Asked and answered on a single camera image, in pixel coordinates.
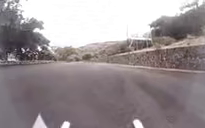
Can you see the low stone roadside wall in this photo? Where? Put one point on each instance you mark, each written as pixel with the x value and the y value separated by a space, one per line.
pixel 20 62

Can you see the pale concrete kerb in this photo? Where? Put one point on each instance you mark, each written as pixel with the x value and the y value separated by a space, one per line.
pixel 170 69

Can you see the distant hill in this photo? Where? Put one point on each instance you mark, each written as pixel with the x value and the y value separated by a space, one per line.
pixel 93 50

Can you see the dark asphalt road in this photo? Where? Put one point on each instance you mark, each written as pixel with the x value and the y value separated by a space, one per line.
pixel 100 96

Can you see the dark group of trees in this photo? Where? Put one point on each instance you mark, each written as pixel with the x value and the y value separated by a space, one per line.
pixel 13 36

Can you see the robot's own part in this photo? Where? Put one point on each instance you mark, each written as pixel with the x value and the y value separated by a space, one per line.
pixel 65 125
pixel 138 124

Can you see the white frame structure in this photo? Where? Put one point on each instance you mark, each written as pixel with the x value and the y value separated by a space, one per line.
pixel 139 41

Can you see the stone retaining wall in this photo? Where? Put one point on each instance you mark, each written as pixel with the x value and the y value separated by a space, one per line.
pixel 176 57

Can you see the bushes on slope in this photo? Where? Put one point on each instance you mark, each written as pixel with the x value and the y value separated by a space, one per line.
pixel 186 21

